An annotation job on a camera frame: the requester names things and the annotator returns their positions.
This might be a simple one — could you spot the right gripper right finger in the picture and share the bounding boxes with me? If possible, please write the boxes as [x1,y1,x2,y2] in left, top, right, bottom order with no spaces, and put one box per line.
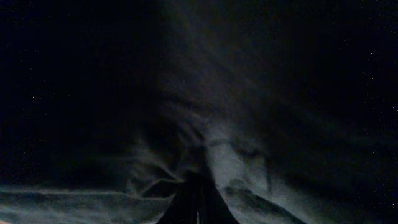
[198,174,239,224]

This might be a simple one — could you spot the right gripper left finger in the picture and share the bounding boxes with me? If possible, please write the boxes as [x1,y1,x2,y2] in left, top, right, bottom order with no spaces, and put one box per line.
[157,174,199,224]

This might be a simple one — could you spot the black shorts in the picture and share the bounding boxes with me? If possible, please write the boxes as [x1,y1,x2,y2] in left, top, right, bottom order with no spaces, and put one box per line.
[1,1,397,223]

